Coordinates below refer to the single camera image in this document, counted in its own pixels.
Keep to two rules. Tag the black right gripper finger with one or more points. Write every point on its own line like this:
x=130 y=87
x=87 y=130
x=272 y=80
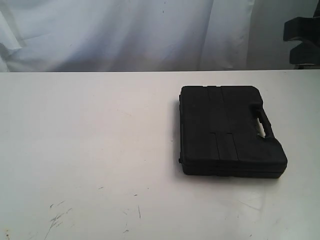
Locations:
x=302 y=29
x=305 y=54

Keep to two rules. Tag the black plastic carrying case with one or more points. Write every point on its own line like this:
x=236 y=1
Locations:
x=224 y=131

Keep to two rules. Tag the white backdrop curtain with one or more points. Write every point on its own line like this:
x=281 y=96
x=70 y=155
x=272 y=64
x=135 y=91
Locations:
x=145 y=35

